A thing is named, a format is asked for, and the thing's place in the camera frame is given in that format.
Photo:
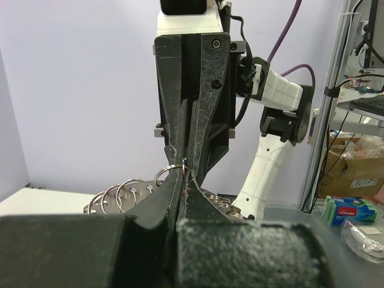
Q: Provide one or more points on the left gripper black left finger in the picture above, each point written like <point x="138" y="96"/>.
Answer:
<point x="128" y="250"/>

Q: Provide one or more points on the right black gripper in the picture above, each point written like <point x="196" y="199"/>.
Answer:
<point x="196" y="87"/>

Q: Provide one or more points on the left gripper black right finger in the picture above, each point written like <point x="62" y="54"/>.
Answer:
<point x="246" y="253"/>

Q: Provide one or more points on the metal band with key rings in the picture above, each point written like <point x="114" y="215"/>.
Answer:
<point x="121" y="198"/>

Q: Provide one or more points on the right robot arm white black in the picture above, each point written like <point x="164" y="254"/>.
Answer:
<point x="284" y="124"/>

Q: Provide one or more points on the green blue box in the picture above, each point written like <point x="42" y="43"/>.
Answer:
<point x="337" y="209"/>

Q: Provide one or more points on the cardboard box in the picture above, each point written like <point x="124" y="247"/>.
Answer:
<point x="354" y="167"/>

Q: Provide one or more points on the clear plastic container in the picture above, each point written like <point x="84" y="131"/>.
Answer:
<point x="364" y="239"/>

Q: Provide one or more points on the metal shelf rack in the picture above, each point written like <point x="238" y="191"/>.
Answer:
<point x="352" y="69"/>

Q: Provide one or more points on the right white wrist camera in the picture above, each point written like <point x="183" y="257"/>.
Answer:
<point x="190" y="23"/>

